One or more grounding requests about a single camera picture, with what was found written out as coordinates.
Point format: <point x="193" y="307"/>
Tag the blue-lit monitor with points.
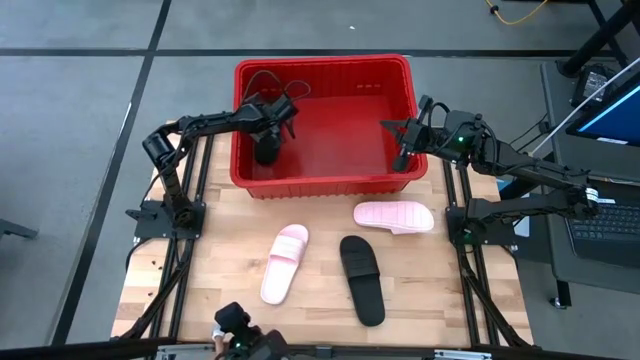
<point x="617" y="117"/>

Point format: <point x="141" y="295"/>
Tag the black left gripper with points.
<point x="267" y="117"/>

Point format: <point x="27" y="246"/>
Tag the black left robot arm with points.
<point x="210" y="121"/>

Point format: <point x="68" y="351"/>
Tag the red plastic bin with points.
<point x="340" y="145"/>

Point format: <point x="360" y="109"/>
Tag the black laptop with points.
<point x="610" y="235"/>

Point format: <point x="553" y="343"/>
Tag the pink slide sandal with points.
<point x="282" y="265"/>
<point x="395" y="216"/>

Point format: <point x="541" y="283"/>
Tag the black power adapter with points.
<point x="592" y="82"/>

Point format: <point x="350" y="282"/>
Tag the black front frame beam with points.
<point x="75" y="353"/>

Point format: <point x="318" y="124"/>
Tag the white paper sheet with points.
<point x="523" y="229"/>

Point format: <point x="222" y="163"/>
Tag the person's hand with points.
<point x="218" y="334"/>

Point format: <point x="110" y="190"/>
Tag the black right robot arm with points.
<point x="525" y="172"/>

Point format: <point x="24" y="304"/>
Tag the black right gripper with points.
<point x="425" y="132"/>

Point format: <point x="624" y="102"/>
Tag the black stand leg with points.
<point x="595" y="42"/>

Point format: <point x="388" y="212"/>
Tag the black aluminium table frame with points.
<point x="467" y="300"/>
<point x="178" y="300"/>

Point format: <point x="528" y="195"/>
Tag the black slide sandal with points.
<point x="362" y="280"/>
<point x="266" y="152"/>

